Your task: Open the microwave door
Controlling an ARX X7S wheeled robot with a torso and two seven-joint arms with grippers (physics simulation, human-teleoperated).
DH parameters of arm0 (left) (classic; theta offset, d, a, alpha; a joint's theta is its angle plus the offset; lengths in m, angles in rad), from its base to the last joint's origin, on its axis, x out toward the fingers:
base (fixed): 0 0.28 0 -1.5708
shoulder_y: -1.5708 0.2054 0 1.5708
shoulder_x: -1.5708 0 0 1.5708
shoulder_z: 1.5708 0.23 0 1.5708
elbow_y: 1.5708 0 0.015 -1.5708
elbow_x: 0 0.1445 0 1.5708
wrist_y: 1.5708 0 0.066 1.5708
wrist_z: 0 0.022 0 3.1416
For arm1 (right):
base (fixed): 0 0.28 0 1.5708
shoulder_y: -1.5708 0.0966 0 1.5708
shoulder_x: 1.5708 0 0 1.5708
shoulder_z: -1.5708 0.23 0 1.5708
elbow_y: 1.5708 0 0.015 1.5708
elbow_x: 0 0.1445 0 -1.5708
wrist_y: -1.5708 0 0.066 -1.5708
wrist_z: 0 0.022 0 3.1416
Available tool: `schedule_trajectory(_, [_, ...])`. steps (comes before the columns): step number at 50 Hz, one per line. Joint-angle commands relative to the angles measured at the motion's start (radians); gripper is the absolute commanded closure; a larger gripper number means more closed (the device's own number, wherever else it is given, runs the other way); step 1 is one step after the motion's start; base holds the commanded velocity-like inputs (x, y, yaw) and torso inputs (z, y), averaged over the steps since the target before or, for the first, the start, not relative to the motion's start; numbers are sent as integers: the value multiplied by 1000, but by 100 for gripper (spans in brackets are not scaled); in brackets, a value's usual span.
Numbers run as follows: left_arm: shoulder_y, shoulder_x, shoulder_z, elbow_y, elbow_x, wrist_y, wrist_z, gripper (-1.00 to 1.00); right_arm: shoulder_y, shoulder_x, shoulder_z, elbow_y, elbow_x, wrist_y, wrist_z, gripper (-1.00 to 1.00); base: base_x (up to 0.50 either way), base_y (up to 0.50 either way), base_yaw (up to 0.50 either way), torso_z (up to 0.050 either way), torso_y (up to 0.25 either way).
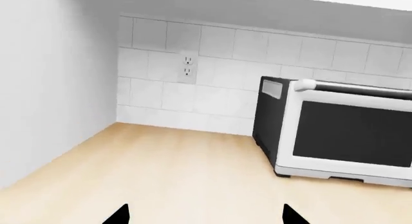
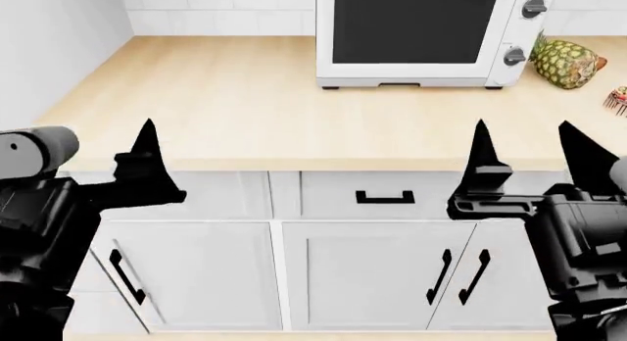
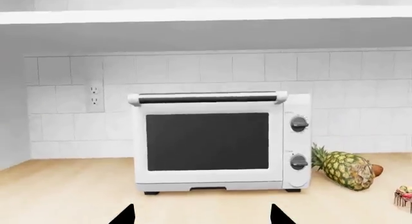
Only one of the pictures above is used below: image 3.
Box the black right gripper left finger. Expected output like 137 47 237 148
108 203 136 224

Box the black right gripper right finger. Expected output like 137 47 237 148
270 203 298 224

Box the white oven door with window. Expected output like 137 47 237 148
132 103 285 185

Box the grey oven knob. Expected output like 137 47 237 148
289 154 309 171
290 115 310 133

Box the white toaster oven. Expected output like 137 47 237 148
127 90 313 195

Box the pineapple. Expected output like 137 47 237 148
310 142 377 192

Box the small decorated cake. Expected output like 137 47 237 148
393 184 412 208

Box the white overhead cabinet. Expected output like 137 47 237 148
0 0 412 26

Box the white wall power outlet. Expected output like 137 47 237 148
85 82 105 113

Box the grey oven door handle bar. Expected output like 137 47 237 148
127 90 288 107

